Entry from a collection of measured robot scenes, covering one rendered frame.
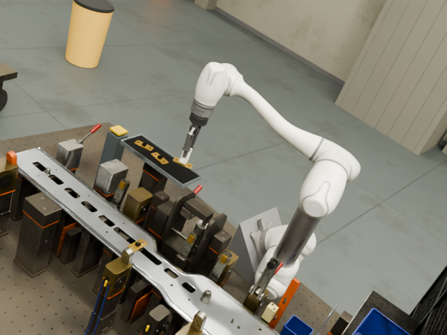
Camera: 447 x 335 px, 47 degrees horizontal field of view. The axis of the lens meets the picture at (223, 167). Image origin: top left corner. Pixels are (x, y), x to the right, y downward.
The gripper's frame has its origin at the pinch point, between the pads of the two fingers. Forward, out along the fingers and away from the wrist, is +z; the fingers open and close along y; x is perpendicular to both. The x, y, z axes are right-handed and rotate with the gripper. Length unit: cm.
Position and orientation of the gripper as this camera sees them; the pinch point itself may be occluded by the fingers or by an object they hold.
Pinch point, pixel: (185, 155)
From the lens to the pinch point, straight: 216.5
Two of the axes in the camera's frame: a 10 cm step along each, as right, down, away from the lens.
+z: -3.3, 8.1, 4.8
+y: -2.6, 4.1, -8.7
